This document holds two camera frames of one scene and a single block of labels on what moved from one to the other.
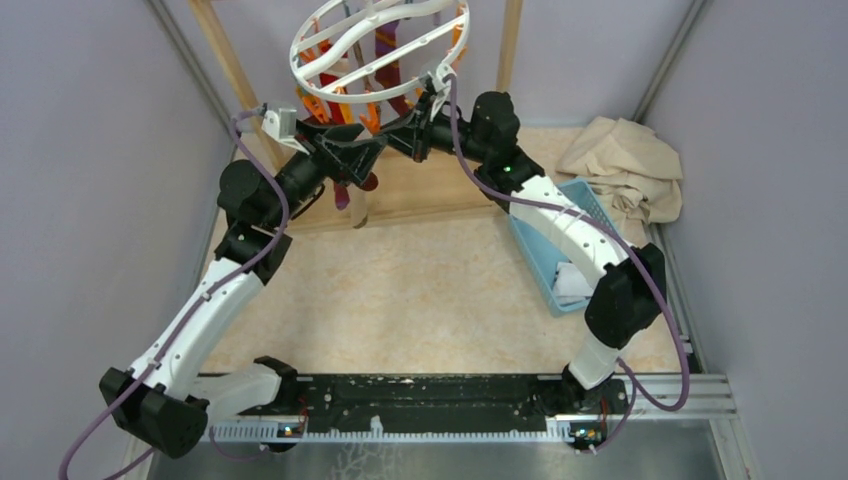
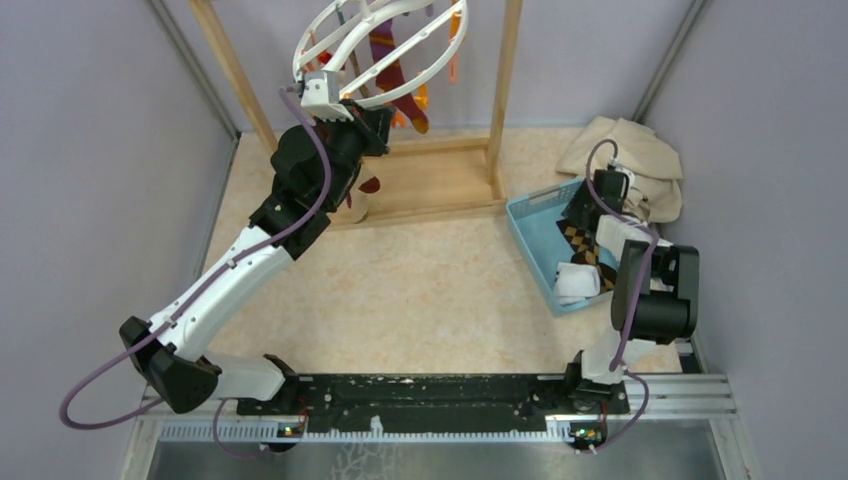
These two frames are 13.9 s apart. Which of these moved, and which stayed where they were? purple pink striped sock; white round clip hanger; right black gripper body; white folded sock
Moved: right black gripper body
Stayed: white round clip hanger; purple pink striped sock; white folded sock
